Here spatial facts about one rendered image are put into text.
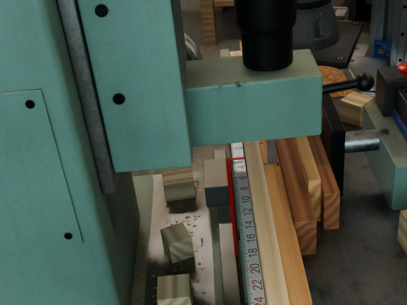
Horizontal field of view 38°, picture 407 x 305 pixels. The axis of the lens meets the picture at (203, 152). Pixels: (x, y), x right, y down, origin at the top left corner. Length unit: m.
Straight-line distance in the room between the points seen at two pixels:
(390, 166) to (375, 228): 0.07
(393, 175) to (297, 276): 0.18
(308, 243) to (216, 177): 0.25
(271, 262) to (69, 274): 0.21
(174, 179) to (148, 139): 0.30
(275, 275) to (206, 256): 0.26
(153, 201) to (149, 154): 0.31
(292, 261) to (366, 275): 0.08
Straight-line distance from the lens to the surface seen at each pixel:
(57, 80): 0.51
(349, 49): 1.28
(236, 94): 0.59
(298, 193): 0.63
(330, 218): 0.65
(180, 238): 0.76
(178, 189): 0.87
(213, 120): 0.60
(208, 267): 0.77
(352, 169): 0.75
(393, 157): 0.67
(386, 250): 0.64
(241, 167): 0.66
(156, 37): 0.53
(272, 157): 0.67
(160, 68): 0.54
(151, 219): 0.85
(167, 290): 0.69
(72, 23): 0.52
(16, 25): 0.50
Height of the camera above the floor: 1.33
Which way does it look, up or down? 33 degrees down
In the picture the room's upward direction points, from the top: 7 degrees counter-clockwise
